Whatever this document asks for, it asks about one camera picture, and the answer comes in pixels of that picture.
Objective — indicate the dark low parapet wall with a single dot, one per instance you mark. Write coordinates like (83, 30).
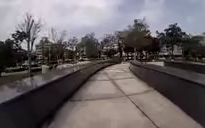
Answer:
(40, 100)
(190, 96)

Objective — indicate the grey concrete slab path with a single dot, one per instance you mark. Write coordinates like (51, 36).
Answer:
(116, 100)

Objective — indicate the pale still water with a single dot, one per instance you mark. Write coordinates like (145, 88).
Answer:
(10, 90)
(190, 75)

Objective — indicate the bare tree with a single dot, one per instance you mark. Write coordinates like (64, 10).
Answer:
(29, 33)

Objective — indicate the row of trees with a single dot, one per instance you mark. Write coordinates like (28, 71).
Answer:
(136, 40)

